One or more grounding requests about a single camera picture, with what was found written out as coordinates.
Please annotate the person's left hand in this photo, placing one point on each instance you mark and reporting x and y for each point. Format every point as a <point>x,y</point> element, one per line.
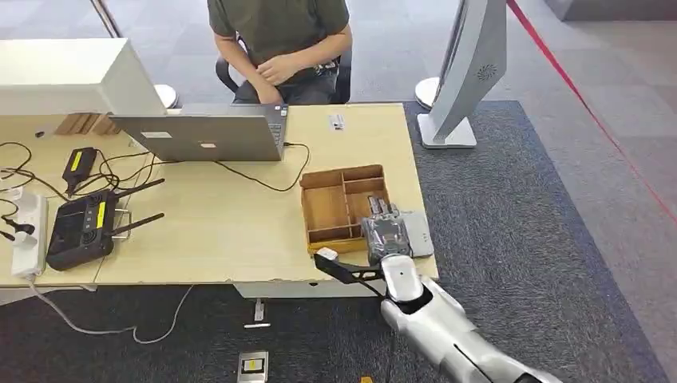
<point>276,70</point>

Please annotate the person's right hand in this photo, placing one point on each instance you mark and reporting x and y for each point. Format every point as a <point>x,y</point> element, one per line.
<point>268,95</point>

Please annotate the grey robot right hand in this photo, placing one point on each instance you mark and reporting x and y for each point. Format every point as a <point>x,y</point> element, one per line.
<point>386,238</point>

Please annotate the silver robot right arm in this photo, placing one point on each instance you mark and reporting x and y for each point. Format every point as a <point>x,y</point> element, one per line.
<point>449,328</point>

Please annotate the grey card reader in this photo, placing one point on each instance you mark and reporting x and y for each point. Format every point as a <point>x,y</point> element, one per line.
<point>421,235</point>

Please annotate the person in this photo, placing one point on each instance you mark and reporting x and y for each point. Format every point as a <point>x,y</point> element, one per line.
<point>280,26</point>

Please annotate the black office chair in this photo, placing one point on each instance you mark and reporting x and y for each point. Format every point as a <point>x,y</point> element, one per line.
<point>225,74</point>

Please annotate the wooden card box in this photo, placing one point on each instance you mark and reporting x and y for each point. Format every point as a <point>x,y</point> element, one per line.
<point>328,209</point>

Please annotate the grey laptop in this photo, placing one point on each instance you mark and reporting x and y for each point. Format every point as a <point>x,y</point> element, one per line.
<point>211,135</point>

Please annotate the white printed card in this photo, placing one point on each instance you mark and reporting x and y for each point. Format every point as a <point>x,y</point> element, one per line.
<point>336,122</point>

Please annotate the white desk underframe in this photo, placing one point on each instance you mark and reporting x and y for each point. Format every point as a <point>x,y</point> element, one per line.
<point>307,289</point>

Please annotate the round white base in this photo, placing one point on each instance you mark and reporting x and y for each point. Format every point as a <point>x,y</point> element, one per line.
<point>426,92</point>
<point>167,95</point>

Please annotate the dark grey rug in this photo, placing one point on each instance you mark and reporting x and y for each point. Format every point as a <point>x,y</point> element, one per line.
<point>529,211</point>

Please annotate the grey slanted pole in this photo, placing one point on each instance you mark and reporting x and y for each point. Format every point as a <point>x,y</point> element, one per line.
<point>106,17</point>

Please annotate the wooden block stand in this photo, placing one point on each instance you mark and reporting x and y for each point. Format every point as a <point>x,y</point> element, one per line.
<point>85,124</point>

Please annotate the metal floor outlet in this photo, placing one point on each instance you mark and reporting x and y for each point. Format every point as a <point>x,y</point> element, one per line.
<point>253,367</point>

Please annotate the grey kiosk stand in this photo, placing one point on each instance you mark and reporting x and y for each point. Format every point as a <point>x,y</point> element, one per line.
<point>471,63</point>

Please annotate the black battery with yellow label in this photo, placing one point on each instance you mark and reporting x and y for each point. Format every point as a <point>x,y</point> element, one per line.
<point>79,165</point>

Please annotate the large white box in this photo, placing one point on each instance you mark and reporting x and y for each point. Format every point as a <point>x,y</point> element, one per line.
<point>63,76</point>

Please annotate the black remote controller with antennas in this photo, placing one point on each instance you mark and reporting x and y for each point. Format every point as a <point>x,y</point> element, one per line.
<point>78,232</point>

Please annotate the red floor tape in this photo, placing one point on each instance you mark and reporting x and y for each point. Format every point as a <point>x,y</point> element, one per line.
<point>582,103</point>

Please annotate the black plug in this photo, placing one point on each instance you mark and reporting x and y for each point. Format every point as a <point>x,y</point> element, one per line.
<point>20,228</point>

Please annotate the white power strip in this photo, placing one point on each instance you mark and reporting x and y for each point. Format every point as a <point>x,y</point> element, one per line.
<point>29,256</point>

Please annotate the dark grey plinth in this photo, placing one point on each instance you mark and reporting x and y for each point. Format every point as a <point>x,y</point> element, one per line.
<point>613,8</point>

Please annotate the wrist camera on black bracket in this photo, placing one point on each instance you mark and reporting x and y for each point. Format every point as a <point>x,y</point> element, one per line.
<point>344,269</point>

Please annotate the white desk bracket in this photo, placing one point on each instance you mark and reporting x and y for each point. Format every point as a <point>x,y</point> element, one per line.
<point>258,314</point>

